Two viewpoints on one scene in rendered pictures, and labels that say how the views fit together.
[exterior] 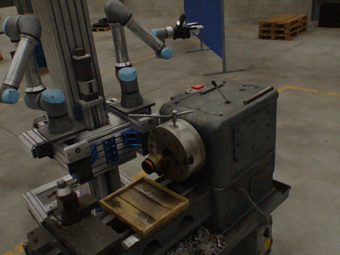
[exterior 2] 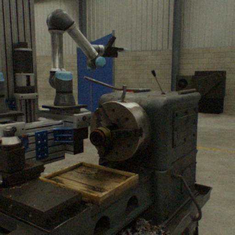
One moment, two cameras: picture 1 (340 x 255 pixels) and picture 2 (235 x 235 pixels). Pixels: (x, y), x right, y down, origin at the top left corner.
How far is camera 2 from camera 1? 72 cm
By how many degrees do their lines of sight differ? 22
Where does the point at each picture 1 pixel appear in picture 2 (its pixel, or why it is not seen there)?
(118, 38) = (57, 45)
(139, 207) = (86, 182)
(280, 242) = not seen: outside the picture
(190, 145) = (140, 118)
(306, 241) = not seen: outside the picture
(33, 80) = not seen: outside the picture
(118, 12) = (63, 16)
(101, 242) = (58, 197)
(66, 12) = (14, 7)
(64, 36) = (8, 27)
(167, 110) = (107, 98)
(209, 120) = (154, 98)
